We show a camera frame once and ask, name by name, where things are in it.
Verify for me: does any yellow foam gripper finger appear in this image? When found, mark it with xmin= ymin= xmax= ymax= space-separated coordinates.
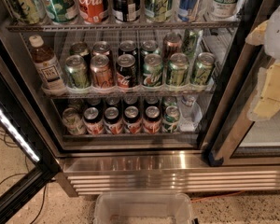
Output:
xmin=245 ymin=21 xmax=268 ymax=46
xmin=247 ymin=60 xmax=280 ymax=121

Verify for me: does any green 7up can front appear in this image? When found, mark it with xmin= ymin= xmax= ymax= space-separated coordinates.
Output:
xmin=143 ymin=53 xmax=163 ymax=87

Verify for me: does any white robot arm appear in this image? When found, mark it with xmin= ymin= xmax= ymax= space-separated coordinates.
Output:
xmin=245 ymin=6 xmax=280 ymax=121

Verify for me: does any green can front right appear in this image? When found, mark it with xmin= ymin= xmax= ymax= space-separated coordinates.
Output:
xmin=190 ymin=52 xmax=216 ymax=85

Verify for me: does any green tall can back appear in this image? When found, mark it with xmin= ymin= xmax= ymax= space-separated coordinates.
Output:
xmin=182 ymin=29 xmax=203 ymax=59

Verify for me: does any closed right fridge door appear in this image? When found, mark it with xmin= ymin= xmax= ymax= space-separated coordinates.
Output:
xmin=204 ymin=0 xmax=280 ymax=166

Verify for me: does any blue bottle top shelf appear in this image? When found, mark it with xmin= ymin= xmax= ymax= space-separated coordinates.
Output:
xmin=177 ymin=0 xmax=203 ymax=22

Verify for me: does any red-brown can back row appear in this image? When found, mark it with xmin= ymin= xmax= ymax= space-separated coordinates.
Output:
xmin=162 ymin=32 xmax=182 ymax=62

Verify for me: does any green can back row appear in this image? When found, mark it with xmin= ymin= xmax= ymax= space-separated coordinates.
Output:
xmin=140 ymin=40 xmax=161 ymax=58

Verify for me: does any green can row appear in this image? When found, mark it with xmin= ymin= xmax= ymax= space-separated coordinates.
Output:
xmin=140 ymin=40 xmax=161 ymax=58
xmin=162 ymin=105 xmax=180 ymax=133

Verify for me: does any green can bottom row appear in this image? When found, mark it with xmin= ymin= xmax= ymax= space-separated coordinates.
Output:
xmin=162 ymin=105 xmax=180 ymax=133

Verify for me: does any black can back row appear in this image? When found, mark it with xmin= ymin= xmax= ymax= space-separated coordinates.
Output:
xmin=119 ymin=40 xmax=138 ymax=58

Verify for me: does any black cola can front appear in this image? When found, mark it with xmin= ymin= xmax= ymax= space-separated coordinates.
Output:
xmin=116 ymin=54 xmax=138 ymax=89

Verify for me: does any steel fridge cabinet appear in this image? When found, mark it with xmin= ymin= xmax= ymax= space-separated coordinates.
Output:
xmin=0 ymin=0 xmax=280 ymax=196

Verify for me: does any orange can back row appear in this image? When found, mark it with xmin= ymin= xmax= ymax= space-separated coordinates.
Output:
xmin=92 ymin=41 xmax=113 ymax=60

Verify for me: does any orange soda can front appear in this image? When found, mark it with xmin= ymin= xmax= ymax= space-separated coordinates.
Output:
xmin=90 ymin=54 xmax=114 ymax=89

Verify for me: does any red cola bottle top shelf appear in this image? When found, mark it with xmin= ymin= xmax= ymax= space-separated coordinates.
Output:
xmin=77 ymin=0 xmax=108 ymax=24

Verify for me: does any dark can back left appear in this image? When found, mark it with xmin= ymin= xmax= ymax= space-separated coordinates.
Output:
xmin=70 ymin=42 xmax=91 ymax=63

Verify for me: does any green can front left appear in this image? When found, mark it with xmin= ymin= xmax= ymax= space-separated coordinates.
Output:
xmin=65 ymin=55 xmax=91 ymax=89

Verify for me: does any green bottle top shelf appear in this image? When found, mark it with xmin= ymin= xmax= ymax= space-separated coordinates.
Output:
xmin=42 ymin=0 xmax=78 ymax=25

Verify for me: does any pale can bottom left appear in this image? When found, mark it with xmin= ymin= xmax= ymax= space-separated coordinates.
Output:
xmin=63 ymin=107 xmax=86 ymax=135

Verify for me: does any open fridge door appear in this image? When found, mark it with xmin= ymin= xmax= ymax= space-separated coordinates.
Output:
xmin=0 ymin=57 xmax=56 ymax=224

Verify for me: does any zero sugar bottle top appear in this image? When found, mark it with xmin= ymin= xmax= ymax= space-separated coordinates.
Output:
xmin=209 ymin=0 xmax=238 ymax=21

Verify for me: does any clear water bottle bottom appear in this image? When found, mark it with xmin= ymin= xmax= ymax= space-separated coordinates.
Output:
xmin=178 ymin=94 xmax=202 ymax=132

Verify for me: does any yellow green bottle top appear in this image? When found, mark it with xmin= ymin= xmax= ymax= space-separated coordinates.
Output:
xmin=144 ymin=0 xmax=174 ymax=22

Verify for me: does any black label bottle top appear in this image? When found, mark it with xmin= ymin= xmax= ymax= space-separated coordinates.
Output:
xmin=111 ymin=0 xmax=141 ymax=23

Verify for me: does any clear plastic bin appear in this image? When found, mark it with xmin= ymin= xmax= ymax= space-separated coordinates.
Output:
xmin=93 ymin=191 xmax=199 ymax=224

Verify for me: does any brown tea bottle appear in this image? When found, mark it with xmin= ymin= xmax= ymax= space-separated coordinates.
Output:
xmin=29 ymin=35 xmax=66 ymax=94

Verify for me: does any olive bottle top left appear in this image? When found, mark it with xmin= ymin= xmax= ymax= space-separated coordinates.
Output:
xmin=7 ymin=0 xmax=46 ymax=25

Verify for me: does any orange cable on floor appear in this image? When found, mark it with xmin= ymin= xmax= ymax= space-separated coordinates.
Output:
xmin=189 ymin=190 xmax=246 ymax=203

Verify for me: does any black cable on floor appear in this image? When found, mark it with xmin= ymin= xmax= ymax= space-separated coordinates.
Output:
xmin=0 ymin=119 xmax=49 ymax=224

